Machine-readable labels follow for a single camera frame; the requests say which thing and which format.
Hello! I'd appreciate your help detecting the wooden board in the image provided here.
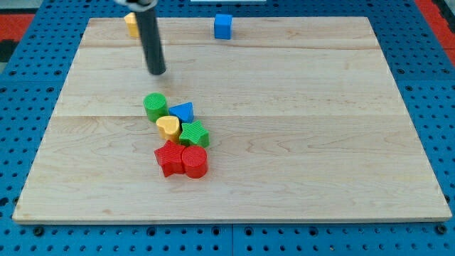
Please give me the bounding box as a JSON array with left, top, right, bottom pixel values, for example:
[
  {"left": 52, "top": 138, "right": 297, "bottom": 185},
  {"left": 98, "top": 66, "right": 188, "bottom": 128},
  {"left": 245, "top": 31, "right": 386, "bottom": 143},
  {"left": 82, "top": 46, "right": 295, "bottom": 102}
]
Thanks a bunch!
[{"left": 13, "top": 16, "right": 452, "bottom": 225}]

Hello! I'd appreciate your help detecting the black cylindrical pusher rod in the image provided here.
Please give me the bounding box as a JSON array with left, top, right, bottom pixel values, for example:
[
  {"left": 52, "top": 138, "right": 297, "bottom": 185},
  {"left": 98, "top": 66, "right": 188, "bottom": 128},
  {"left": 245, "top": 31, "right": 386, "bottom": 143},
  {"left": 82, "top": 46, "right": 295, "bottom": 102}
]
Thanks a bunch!
[{"left": 135, "top": 7, "right": 166, "bottom": 75}]

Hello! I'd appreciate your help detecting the green star block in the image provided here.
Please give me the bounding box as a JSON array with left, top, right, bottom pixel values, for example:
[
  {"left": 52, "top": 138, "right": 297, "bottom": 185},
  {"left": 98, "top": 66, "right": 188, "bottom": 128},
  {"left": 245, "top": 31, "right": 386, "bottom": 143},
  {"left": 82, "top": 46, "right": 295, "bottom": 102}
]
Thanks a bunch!
[{"left": 179, "top": 120, "right": 210, "bottom": 148}]

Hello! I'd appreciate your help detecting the yellow block at top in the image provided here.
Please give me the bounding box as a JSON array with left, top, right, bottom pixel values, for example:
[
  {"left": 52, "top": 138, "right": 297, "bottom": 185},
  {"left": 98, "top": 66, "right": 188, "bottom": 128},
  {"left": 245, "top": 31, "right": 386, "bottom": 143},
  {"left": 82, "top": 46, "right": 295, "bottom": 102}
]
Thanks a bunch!
[{"left": 124, "top": 12, "right": 140, "bottom": 38}]

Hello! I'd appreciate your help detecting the blue cube block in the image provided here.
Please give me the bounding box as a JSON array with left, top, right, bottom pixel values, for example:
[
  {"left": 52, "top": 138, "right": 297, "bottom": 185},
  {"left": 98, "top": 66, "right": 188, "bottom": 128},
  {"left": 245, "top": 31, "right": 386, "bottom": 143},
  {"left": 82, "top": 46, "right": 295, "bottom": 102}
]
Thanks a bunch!
[{"left": 214, "top": 14, "right": 232, "bottom": 40}]

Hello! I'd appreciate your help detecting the red cylinder block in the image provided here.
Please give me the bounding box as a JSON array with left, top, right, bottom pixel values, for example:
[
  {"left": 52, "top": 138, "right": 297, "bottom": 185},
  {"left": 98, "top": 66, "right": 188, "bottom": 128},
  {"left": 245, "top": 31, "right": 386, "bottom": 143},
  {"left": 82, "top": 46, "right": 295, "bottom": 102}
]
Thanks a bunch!
[{"left": 182, "top": 145, "right": 208, "bottom": 178}]

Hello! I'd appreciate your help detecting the red star block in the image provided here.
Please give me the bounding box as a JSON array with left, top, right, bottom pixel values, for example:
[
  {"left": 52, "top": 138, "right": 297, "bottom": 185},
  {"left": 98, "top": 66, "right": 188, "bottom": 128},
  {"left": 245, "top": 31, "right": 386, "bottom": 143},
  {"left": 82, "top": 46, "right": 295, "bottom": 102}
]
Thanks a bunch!
[{"left": 154, "top": 140, "right": 185, "bottom": 177}]

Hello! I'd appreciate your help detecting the blue triangle block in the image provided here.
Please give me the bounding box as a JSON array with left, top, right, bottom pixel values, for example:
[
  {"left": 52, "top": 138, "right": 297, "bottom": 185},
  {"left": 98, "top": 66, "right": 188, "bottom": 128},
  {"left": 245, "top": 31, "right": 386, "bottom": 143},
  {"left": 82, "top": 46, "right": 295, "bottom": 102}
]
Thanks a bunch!
[{"left": 168, "top": 102, "right": 194, "bottom": 123}]

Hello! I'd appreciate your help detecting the green cylinder block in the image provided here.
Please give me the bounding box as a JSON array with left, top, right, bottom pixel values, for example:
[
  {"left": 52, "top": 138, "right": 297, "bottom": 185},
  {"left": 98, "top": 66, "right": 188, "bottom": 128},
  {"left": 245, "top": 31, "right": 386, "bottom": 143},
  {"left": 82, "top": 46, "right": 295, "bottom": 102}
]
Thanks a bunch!
[{"left": 143, "top": 92, "right": 168, "bottom": 122}]

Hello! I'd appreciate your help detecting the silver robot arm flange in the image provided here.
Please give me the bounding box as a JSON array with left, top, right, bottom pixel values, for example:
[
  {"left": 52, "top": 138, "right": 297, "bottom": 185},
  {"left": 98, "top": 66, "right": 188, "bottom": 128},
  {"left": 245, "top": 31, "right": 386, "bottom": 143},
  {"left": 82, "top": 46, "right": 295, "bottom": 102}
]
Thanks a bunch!
[{"left": 114, "top": 0, "right": 159, "bottom": 12}]

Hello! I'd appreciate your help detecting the yellow heart block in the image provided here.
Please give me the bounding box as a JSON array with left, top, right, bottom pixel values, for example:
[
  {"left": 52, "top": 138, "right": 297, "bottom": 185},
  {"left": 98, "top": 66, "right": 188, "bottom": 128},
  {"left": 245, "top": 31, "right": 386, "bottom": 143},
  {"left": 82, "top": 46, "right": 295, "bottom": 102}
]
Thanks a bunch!
[{"left": 156, "top": 116, "right": 181, "bottom": 144}]

